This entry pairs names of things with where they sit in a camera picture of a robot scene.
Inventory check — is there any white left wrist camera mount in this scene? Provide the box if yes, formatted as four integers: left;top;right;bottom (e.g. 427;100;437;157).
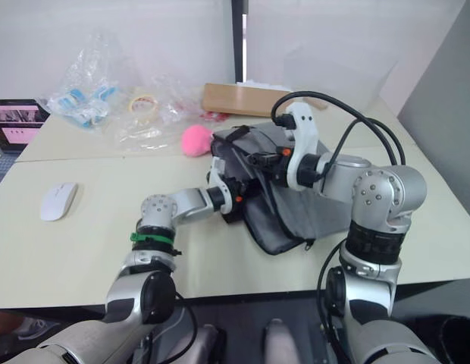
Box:
208;157;240;214

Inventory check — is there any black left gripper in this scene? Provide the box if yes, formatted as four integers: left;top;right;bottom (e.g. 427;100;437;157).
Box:
221;177;264;225

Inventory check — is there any black rounded object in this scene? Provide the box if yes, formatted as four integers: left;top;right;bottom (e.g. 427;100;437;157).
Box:
428;313;470;364

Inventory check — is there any grey sneaker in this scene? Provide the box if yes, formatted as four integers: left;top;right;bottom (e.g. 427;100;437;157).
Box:
14;315;51;341

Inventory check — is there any clear crumpled plastic bag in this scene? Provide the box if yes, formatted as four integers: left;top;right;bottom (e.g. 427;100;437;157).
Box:
114;74;206;147

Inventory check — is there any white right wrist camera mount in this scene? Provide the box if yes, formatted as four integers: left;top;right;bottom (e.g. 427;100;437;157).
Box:
282;102;319;190

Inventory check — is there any yellow tape roll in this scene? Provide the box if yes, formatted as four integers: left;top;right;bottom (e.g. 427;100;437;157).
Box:
129;96;160;125

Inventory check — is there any white computer mouse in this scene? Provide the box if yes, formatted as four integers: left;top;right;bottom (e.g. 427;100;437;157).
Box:
39;182;79;222

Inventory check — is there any plastic bag with blue packets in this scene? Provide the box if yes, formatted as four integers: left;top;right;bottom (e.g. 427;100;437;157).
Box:
47;33;124;133

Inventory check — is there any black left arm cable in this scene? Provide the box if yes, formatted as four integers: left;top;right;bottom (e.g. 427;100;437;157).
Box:
170;291;200;364

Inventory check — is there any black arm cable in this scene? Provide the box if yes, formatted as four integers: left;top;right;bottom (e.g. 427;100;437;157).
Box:
170;291;200;364
271;90;406;198

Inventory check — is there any black vertical post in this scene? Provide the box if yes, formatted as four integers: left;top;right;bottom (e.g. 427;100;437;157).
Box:
232;0;250;84

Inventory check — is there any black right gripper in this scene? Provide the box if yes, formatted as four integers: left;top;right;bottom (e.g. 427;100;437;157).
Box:
248;144;297;187

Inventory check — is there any grey laptop bag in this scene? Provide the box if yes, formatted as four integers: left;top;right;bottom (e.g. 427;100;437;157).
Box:
208;120;358;256

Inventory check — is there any pink plush ball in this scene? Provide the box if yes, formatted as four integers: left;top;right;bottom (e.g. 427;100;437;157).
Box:
181;125;215;157

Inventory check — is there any brown cardboard box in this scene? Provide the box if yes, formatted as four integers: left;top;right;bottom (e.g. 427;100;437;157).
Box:
202;83;329;118

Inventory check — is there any black screen with pink windows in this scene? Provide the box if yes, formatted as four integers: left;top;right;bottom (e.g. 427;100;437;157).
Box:
0;99;51;147

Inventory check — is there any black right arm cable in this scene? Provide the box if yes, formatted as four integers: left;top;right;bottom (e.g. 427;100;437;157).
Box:
271;90;406;198

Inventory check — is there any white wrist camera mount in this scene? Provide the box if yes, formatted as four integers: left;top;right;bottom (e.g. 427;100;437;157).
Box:
208;157;240;214
282;102;319;190

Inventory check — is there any dark rounded grey shape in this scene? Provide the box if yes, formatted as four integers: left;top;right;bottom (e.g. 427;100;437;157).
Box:
195;323;227;364
262;318;297;364

